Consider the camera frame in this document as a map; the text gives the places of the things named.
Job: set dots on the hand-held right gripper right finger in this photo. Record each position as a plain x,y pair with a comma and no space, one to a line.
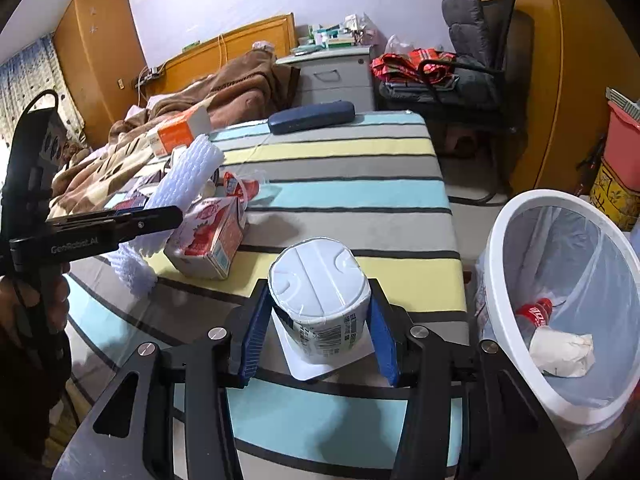
385,340

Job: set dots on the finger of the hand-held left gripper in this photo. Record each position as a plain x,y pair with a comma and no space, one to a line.
150,220

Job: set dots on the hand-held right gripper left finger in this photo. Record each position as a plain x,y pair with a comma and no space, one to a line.
247,332

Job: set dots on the white foam fruit net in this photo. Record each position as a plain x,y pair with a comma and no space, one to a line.
190,170

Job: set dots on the pink strawberry milk carton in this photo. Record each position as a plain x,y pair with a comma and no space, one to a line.
210,245

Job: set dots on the white printed paper cup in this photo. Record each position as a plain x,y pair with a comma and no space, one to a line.
320,280

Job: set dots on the white trash bin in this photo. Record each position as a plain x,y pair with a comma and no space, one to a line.
505,240

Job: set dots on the person's left forearm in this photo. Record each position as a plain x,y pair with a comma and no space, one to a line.
30,390

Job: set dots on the person's left hand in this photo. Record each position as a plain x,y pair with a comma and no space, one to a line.
60,300

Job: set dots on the red white wrapper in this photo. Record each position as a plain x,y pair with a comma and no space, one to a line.
135,200

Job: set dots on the patterned curtain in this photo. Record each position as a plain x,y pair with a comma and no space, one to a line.
25,90

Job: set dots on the orange and white box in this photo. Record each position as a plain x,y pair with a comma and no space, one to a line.
175,135

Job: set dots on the red snack packet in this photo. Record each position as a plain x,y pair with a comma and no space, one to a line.
240,187

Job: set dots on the wooden wardrobe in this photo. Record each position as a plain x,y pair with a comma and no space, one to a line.
95,50

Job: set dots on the striped mattress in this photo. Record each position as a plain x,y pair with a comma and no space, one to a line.
350,200

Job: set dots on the power strip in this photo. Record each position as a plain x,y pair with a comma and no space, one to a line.
150,72

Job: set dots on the red label bottle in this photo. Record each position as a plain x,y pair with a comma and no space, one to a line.
535,315

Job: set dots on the brown blanket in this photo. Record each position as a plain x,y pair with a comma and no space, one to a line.
225,85

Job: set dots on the dark blue glasses case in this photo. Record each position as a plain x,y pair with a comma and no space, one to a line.
310,116

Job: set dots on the wooden headboard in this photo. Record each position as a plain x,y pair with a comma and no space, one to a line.
240,40

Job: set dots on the pink plastic stool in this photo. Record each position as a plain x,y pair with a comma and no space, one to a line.
465,142

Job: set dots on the clear bin liner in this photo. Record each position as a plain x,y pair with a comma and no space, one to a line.
590,270

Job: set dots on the grey drawer cabinet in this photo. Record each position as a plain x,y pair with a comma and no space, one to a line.
330,80

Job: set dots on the clutter of small boxes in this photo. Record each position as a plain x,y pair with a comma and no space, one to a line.
335,32

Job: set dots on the yellow floral box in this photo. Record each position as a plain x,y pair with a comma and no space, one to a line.
615,195

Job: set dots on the red plaid bag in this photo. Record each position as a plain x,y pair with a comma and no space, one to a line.
400,67

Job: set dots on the black red long tool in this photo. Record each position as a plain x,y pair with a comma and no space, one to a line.
592,160

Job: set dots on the black office chair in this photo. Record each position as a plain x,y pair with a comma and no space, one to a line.
510,85

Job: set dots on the white plastic bag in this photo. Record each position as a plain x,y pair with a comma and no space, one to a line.
397,45

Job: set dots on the pink plastic storage box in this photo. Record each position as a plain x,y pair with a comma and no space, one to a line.
625,135

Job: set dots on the wooden door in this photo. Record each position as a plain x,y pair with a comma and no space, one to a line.
565,60

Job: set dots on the patterned flat box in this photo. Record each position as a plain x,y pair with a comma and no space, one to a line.
622,97

